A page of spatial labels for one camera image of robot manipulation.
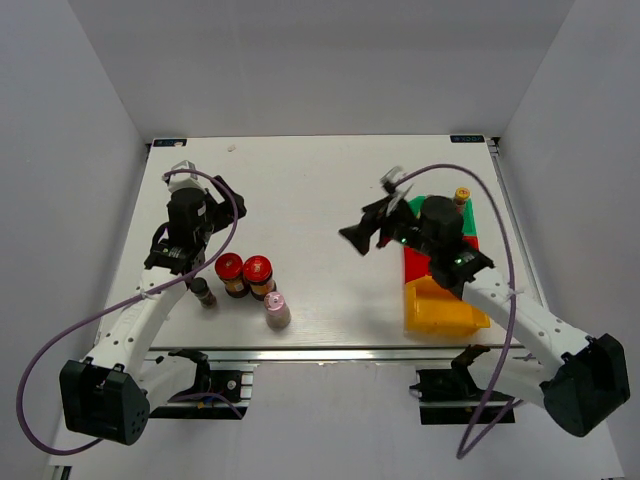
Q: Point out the left blue table label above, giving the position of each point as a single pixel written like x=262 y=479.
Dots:
x=169 y=142

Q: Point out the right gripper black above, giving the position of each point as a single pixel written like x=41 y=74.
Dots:
x=378 y=213

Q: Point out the green plastic bin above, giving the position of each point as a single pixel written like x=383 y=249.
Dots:
x=469 y=227

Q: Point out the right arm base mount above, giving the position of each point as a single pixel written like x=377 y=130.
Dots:
x=448 y=396

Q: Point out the red lid jar front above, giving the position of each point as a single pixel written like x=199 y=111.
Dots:
x=258 y=273

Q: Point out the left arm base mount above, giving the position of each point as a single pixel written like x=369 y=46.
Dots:
x=221 y=390

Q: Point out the aluminium table right rail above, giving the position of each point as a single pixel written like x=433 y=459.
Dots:
x=534 y=283

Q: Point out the red plastic bin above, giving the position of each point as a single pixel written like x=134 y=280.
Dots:
x=417 y=266

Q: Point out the pink cap spice shaker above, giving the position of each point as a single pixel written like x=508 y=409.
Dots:
x=277 y=312

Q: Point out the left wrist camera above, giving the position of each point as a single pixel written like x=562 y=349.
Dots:
x=182 y=176

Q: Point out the red lid jar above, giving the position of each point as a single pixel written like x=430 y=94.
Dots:
x=229 y=269
x=258 y=273

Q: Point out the yellow cap sauce bottle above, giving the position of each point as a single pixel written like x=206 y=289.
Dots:
x=461 y=198

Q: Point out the yellow plastic bin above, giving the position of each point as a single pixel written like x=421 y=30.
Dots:
x=432 y=310

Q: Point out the black cap spice jar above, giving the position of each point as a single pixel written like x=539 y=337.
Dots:
x=201 y=290

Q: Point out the blue table label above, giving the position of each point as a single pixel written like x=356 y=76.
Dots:
x=467 y=138
x=169 y=142

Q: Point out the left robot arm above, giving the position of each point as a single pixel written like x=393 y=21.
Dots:
x=111 y=393

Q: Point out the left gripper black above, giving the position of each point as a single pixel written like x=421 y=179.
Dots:
x=225 y=212

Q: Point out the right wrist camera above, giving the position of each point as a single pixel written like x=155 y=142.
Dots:
x=392 y=182

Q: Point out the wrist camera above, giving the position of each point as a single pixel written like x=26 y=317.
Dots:
x=182 y=176
x=392 y=182

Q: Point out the right blue table label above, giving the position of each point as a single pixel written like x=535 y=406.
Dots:
x=467 y=138

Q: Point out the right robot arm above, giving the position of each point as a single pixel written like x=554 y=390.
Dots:
x=579 y=380

